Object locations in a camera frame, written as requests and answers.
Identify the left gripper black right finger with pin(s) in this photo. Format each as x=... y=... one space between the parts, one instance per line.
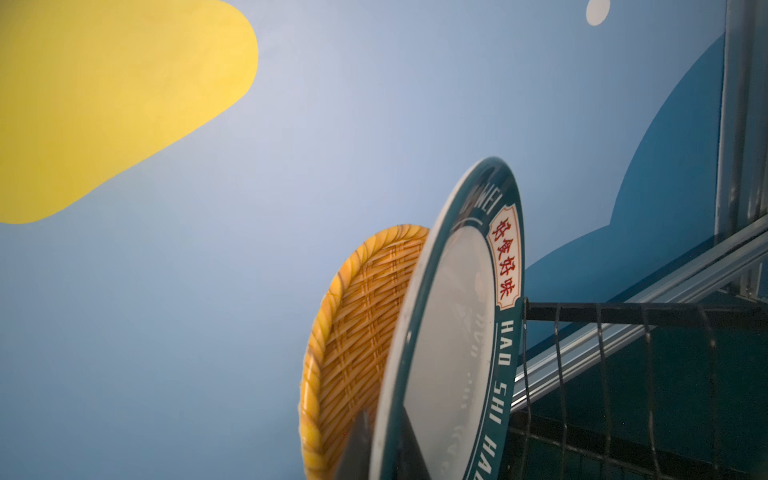
x=409 y=463

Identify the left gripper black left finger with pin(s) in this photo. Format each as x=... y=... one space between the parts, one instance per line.
x=354 y=463

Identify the woven bamboo plate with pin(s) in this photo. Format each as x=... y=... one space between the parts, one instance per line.
x=347 y=350

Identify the green-rimmed Hao Wei plate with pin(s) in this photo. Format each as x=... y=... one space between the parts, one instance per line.
x=455 y=351

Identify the black wire dish rack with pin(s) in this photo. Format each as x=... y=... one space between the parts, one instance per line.
x=676 y=403

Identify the aluminium frame rail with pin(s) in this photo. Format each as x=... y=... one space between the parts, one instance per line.
x=672 y=301

